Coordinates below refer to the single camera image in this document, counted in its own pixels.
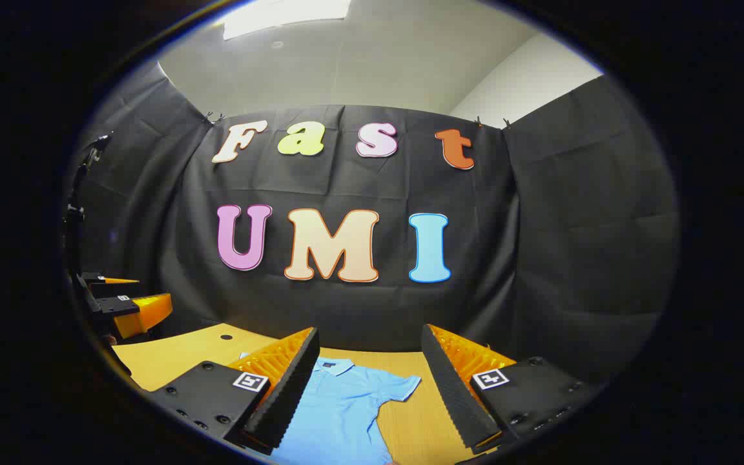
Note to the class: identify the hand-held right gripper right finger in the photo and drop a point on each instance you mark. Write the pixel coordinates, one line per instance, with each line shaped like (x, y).
(453, 394)

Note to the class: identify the ceiling light panel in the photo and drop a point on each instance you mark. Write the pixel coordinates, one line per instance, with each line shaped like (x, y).
(281, 16)

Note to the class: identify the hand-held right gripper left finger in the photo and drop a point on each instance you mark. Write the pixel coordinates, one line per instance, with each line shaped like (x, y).
(288, 394)

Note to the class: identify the light blue T-shirt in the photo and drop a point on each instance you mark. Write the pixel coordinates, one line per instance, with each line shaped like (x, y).
(346, 413)

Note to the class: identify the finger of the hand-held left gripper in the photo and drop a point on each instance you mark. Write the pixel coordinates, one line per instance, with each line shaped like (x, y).
(94, 279)
(117, 305)

